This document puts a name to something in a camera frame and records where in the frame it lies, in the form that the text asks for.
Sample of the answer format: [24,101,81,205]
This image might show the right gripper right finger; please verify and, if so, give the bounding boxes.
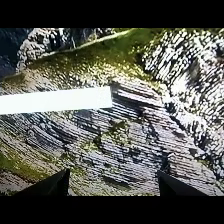
[157,170,208,197]

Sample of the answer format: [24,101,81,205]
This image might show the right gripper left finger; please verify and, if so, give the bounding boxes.
[13,168,71,197]

